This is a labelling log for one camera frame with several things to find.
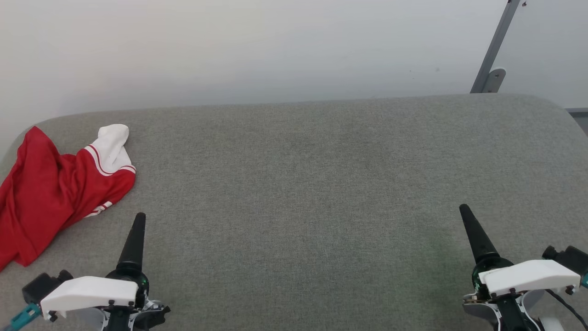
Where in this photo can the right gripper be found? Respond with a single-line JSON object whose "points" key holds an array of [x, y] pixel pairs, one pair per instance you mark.
{"points": [[507, 312]]}

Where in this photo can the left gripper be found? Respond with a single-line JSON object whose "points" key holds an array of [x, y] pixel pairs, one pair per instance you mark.
{"points": [[142, 310]]}

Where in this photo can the red white sports shirt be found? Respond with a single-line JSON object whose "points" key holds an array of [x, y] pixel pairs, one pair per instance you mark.
{"points": [[41, 193]]}

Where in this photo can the grey baseboard strip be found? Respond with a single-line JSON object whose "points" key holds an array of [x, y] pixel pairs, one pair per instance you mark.
{"points": [[578, 111]]}

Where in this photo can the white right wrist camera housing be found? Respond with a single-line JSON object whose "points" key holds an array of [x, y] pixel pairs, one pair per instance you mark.
{"points": [[528, 276]]}

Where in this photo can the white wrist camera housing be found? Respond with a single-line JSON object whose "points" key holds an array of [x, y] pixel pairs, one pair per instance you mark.
{"points": [[528, 276], [87, 289]]}

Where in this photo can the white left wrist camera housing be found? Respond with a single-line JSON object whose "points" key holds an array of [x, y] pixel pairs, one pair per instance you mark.
{"points": [[87, 289]]}

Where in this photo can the grey post foot bracket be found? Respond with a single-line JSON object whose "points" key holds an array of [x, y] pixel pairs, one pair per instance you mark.
{"points": [[494, 80]]}

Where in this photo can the grey metal wall post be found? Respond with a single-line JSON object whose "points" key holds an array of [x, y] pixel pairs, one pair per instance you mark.
{"points": [[498, 41]]}

